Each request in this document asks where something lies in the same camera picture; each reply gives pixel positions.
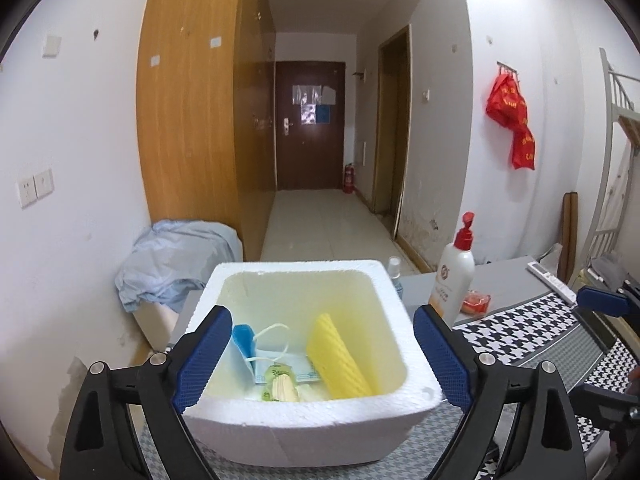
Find white tissue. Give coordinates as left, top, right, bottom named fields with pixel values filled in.
left=295, top=382, right=332, bottom=403

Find white foam box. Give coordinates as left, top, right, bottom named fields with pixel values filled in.
left=177, top=259, right=446, bottom=468

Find white bunk bed frame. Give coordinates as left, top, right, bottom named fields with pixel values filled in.
left=582, top=47, right=640, bottom=281

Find wooden wardrobe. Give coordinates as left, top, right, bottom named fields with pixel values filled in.
left=136, top=0, right=277, bottom=261

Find wooden side door frame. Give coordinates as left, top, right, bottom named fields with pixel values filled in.
left=370, top=24, right=413, bottom=241

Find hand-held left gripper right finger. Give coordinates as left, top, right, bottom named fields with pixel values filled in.
left=414, top=304, right=588, bottom=480

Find red snack packet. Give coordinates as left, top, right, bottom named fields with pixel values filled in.
left=462, top=290, right=493, bottom=316

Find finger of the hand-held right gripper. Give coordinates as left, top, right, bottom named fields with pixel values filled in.
left=575, top=280, right=640, bottom=318
left=570, top=381, right=640, bottom=430

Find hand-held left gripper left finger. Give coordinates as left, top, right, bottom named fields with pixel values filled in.
left=59, top=305, right=234, bottom=480

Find wooden board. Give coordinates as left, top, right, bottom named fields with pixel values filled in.
left=559, top=191, right=581, bottom=283

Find white remote control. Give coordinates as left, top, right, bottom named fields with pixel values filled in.
left=527, top=261, right=576, bottom=303

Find yellow sponge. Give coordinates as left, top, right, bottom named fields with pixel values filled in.
left=306, top=312, right=375, bottom=401

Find taped paper notices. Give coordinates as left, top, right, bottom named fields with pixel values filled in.
left=291, top=84, right=337, bottom=125

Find houndstooth tablecloth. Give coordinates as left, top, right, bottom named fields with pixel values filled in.
left=135, top=255, right=640, bottom=480

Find blue face mask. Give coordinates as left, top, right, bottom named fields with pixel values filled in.
left=231, top=322, right=321, bottom=386

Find green snack packet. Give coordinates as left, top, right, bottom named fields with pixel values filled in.
left=260, top=362, right=301, bottom=403

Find red hanging bag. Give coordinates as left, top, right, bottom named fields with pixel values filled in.
left=486, top=72, right=536, bottom=171

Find dark brown door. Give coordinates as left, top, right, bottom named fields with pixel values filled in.
left=274, top=60, right=347, bottom=192

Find clear spray bottle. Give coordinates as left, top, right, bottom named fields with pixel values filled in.
left=387, top=256, right=405, bottom=298

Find white lotion pump bottle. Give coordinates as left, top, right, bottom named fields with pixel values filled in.
left=428, top=211, right=476, bottom=328

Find light blue cloth heap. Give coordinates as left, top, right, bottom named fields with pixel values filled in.
left=115, top=219, right=243, bottom=313

